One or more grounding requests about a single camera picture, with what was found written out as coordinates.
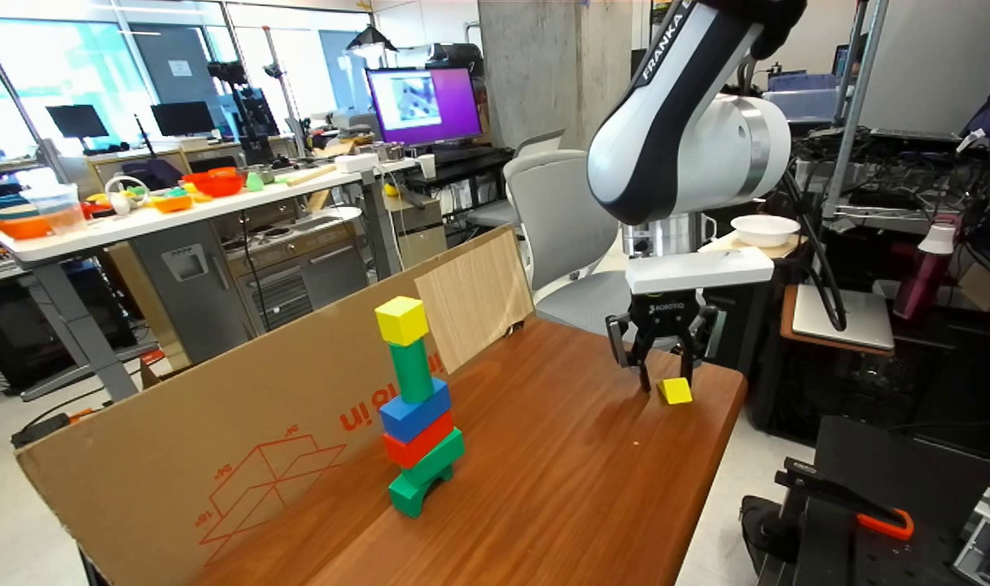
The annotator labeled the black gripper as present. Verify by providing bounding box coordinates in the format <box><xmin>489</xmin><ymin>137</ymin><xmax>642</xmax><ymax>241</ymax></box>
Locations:
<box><xmin>607</xmin><ymin>293</ymin><xmax>718</xmax><ymax>394</ymax></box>

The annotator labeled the yellow triangular block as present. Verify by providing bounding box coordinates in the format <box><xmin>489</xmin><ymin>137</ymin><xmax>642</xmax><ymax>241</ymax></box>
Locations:
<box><xmin>662</xmin><ymin>378</ymin><xmax>693</xmax><ymax>407</ymax></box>

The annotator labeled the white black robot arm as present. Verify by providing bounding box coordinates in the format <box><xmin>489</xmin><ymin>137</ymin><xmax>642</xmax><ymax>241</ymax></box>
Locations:
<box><xmin>587</xmin><ymin>0</ymin><xmax>809</xmax><ymax>388</ymax></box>

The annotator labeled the green upright block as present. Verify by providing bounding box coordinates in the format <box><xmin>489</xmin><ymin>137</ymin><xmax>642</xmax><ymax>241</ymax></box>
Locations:
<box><xmin>391</xmin><ymin>343</ymin><xmax>432</xmax><ymax>403</ymax></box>

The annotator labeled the yellow cube block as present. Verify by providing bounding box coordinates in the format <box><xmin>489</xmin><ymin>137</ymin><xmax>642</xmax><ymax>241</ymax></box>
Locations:
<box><xmin>375</xmin><ymin>297</ymin><xmax>430</xmax><ymax>345</ymax></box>

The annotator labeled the blue rectangular block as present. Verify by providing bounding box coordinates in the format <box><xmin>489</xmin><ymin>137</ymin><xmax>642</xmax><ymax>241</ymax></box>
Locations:
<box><xmin>381</xmin><ymin>378</ymin><xmax>451</xmax><ymax>444</ymax></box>

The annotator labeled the red flat block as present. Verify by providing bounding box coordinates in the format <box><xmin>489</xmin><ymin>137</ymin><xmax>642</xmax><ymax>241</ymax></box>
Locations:
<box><xmin>381</xmin><ymin>415</ymin><xmax>453</xmax><ymax>468</ymax></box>

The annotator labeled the green arch block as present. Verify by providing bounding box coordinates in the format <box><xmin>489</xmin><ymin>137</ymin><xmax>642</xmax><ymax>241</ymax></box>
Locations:
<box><xmin>388</xmin><ymin>426</ymin><xmax>467</xmax><ymax>517</ymax></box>

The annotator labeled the white bowl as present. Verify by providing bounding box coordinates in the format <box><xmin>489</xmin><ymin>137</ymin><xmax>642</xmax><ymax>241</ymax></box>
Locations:
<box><xmin>731</xmin><ymin>215</ymin><xmax>800</xmax><ymax>246</ymax></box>

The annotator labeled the grey office chair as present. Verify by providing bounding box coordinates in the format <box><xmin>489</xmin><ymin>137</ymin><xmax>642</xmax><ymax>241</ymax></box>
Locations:
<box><xmin>504</xmin><ymin>151</ymin><xmax>629</xmax><ymax>335</ymax></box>

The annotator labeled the silver laptop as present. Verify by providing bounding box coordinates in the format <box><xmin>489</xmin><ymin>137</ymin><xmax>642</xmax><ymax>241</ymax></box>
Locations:
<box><xmin>790</xmin><ymin>283</ymin><xmax>897</xmax><ymax>353</ymax></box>

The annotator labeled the light wooden board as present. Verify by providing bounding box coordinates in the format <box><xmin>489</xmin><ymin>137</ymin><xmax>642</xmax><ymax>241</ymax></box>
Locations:
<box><xmin>413</xmin><ymin>232</ymin><xmax>535</xmax><ymax>371</ymax></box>

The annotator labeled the maroon water bottle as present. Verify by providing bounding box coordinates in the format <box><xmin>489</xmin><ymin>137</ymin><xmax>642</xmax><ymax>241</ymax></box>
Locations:
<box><xmin>894</xmin><ymin>220</ymin><xmax>959</xmax><ymax>322</ymax></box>

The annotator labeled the purple screen monitor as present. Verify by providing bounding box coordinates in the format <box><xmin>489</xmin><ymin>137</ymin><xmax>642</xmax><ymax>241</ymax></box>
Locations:
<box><xmin>367</xmin><ymin>69</ymin><xmax>483</xmax><ymax>145</ymax></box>

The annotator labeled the orange bowl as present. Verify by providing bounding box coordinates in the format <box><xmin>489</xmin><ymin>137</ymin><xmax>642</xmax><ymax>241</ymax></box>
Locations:
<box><xmin>189</xmin><ymin>167</ymin><xmax>243</xmax><ymax>200</ymax></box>

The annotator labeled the white long desk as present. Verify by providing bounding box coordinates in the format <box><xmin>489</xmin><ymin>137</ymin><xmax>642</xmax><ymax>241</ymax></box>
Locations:
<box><xmin>0</xmin><ymin>164</ymin><xmax>405</xmax><ymax>399</ymax></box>

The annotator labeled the brown cardboard sheet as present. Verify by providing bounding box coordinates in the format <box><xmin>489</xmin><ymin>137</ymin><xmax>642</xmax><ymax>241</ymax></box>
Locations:
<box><xmin>18</xmin><ymin>250</ymin><xmax>451</xmax><ymax>586</ymax></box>

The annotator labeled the orange handled black clamp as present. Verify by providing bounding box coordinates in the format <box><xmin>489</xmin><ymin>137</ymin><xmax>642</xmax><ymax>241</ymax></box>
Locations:
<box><xmin>774</xmin><ymin>458</ymin><xmax>914</xmax><ymax>544</ymax></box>

